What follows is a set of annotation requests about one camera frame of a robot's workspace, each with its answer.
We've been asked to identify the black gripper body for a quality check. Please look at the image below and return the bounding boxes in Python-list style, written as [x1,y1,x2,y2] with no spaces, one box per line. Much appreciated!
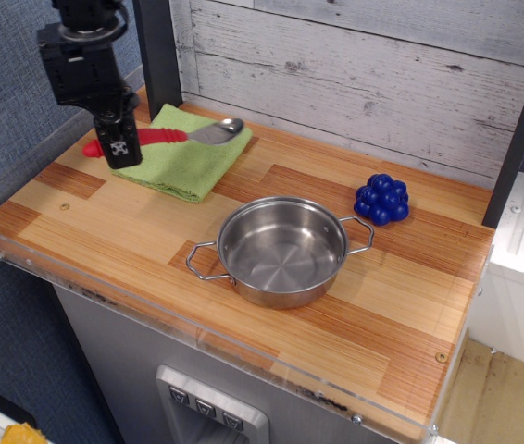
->
[36,23,138,121]

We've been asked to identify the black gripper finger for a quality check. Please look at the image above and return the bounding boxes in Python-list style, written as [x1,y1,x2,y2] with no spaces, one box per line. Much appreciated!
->
[94,113,143,169]

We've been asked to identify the red handled metal spoon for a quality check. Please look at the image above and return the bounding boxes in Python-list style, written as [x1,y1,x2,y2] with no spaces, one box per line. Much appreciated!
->
[82,118,244,158]

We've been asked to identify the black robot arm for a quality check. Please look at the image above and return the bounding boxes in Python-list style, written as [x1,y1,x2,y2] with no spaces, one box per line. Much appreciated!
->
[36,1,143,169]

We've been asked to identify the green folded cloth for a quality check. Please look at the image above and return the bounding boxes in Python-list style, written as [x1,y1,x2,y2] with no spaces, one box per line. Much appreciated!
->
[111,128,253,204]

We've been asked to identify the clear acrylic edge guard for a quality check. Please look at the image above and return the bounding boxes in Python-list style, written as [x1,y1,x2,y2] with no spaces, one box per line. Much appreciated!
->
[0,64,495,444]

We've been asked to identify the stainless steel pot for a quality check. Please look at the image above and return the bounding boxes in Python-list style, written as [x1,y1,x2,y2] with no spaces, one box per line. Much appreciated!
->
[186,196,375,309]

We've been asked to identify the grey toy cabinet front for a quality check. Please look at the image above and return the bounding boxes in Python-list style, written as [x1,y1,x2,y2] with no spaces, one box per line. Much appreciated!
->
[52,282,400,444]

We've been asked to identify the silver dispenser button panel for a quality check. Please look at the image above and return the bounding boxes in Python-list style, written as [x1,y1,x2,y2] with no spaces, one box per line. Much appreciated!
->
[156,364,270,443]

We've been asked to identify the blue bumpy ball toy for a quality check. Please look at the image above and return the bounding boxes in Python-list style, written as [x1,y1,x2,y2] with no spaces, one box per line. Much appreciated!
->
[354,173,410,227]

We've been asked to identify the dark left frame post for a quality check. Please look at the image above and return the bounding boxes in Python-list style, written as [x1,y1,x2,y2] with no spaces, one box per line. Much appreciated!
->
[132,0,183,119]

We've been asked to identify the dark frame post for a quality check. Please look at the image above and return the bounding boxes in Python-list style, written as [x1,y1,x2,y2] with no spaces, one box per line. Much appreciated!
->
[132,0,183,119]
[481,0,524,229]

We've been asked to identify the dark right frame post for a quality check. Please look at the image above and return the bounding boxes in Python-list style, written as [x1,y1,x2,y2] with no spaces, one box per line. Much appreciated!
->
[481,0,524,229]

